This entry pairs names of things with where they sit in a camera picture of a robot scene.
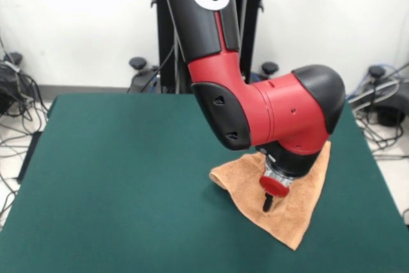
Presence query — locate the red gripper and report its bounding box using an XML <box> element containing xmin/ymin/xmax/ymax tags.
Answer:
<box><xmin>259</xmin><ymin>175</ymin><xmax>291</xmax><ymax>214</ymax></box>

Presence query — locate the tan terry towel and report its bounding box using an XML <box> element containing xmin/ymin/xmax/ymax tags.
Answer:
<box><xmin>209</xmin><ymin>141</ymin><xmax>332</xmax><ymax>251</ymax></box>

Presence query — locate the black round foot knob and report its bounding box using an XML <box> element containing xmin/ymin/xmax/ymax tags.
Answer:
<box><xmin>367</xmin><ymin>65</ymin><xmax>387</xmax><ymax>78</ymax></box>
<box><xmin>128</xmin><ymin>57</ymin><xmax>147</xmax><ymax>71</ymax></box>
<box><xmin>261</xmin><ymin>61</ymin><xmax>279</xmax><ymax>75</ymax></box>
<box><xmin>3</xmin><ymin>52</ymin><xmax>23</xmax><ymax>65</ymax></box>

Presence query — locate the dark green tablecloth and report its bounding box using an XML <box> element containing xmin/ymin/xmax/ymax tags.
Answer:
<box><xmin>0</xmin><ymin>93</ymin><xmax>409</xmax><ymax>273</ymax></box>

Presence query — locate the dark stand base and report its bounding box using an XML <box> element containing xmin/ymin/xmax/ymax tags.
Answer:
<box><xmin>0</xmin><ymin>61</ymin><xmax>20</xmax><ymax>116</ymax></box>

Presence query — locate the long blue cable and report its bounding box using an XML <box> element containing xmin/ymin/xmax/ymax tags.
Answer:
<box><xmin>346</xmin><ymin>63</ymin><xmax>409</xmax><ymax>101</ymax></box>

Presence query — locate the black pedestal cable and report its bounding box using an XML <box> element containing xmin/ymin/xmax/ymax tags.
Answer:
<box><xmin>140</xmin><ymin>44</ymin><xmax>177</xmax><ymax>93</ymax></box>

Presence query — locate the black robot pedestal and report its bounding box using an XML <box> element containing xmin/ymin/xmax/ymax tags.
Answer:
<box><xmin>127</xmin><ymin>0</ymin><xmax>279</xmax><ymax>95</ymax></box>

